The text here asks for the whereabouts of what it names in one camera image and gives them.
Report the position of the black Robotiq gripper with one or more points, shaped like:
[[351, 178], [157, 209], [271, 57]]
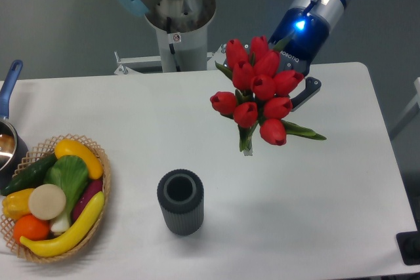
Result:
[[309, 34]]

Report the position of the red tulip bouquet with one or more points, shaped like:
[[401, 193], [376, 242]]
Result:
[[261, 100]]

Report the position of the dark grey ribbed vase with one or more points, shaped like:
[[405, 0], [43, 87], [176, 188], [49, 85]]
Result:
[[180, 194]]

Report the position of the purple sweet potato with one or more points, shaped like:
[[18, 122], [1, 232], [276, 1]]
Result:
[[92, 188]]

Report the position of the yellow squash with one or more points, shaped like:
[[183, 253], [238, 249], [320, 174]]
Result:
[[73, 147]]

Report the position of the black device at table edge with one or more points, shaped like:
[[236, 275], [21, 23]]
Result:
[[408, 243]]

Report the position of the green leafy bok choy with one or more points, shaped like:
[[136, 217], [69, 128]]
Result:
[[71, 175]]

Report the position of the woven wicker basket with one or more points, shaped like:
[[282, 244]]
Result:
[[42, 150]]

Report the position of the green cucumber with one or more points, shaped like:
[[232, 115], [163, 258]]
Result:
[[31, 176]]

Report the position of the beige round disc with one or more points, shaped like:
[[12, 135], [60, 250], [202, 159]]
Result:
[[47, 202]]

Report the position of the orange fruit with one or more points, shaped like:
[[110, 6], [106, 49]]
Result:
[[31, 227]]

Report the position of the yellow bell pepper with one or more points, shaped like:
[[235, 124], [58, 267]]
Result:
[[16, 205]]

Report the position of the yellow banana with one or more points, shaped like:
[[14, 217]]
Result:
[[73, 236]]

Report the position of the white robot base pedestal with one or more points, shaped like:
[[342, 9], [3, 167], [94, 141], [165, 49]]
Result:
[[181, 32]]

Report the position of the white furniture frame at right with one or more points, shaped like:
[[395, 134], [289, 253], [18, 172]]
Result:
[[407, 115]]

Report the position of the blue handled saucepan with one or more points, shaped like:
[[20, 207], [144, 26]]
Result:
[[13, 148]]

